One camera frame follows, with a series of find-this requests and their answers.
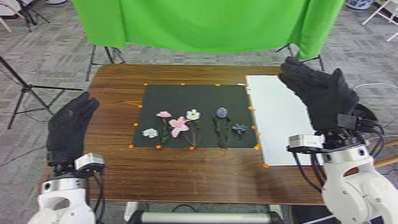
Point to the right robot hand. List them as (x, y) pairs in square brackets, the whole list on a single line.
[(322, 96)]

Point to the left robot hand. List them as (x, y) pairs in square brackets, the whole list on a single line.
[(68, 133)]

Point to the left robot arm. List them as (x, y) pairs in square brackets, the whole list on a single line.
[(63, 193)]

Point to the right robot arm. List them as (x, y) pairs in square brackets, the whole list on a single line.
[(356, 186)]

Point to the black stand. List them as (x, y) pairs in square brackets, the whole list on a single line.
[(321, 63), (91, 61)]

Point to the white sheet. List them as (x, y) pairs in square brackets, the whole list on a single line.
[(273, 116)]

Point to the small white flower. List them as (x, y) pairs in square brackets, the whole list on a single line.
[(150, 133)]

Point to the black tripod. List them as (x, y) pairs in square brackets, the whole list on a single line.
[(27, 88)]

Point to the blue flower bud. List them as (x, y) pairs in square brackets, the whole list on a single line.
[(221, 112)]

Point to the large pink flower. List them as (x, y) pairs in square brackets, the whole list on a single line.
[(178, 125)]

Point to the dark mat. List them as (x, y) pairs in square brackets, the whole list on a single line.
[(201, 96)]

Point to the white flower with long stem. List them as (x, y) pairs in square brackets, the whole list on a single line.
[(193, 114)]

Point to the blue and white vase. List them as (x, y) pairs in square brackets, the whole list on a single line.
[(360, 4)]

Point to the pale grey bar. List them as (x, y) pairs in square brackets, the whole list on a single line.
[(207, 218)]

